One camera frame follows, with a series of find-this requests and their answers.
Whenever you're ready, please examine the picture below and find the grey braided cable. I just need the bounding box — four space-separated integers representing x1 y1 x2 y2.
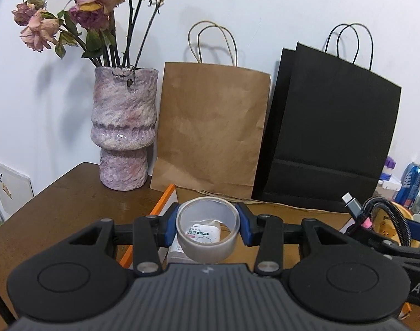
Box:
342 193 415 249

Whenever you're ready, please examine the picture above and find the purple lid jar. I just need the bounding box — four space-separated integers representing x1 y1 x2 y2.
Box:
384 156 396 180

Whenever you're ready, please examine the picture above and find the white plastic bead container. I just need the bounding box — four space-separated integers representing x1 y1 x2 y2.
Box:
167 219 221 266

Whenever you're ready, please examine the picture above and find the black stand leg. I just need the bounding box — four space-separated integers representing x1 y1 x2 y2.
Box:
0 276 17 328

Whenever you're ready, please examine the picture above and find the white picture board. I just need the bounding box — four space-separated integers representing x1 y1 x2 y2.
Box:
0 159 34 216

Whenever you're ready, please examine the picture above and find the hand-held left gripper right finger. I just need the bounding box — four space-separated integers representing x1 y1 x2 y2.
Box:
236 202 355 277

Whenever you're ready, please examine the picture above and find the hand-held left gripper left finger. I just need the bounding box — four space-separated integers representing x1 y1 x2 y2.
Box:
70 203 180 276

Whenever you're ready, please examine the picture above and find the yellow bear mug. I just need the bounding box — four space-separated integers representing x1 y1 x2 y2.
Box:
378 202 413 236

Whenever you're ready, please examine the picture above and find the translucent white cup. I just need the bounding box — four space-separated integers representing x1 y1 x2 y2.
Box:
176 196 241 262

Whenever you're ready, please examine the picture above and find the red cardboard box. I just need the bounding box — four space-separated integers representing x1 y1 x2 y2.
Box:
118 183 411 321

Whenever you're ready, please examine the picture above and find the black paper bag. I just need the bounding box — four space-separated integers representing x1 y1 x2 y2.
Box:
251 23 402 212

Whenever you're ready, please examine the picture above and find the pink mottled vase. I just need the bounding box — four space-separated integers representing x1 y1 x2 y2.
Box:
90 65 159 191

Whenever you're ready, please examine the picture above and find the clear seed container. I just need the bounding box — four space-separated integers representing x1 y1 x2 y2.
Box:
376 178 402 201

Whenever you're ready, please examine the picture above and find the brown paper bag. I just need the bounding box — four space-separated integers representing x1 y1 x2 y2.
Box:
150 21 271 199

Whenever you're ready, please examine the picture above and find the dried rose bouquet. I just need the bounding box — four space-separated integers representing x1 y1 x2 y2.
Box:
11 0 183 69

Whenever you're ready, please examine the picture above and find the blue drink can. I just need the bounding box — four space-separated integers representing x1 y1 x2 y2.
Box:
394 163 420 208

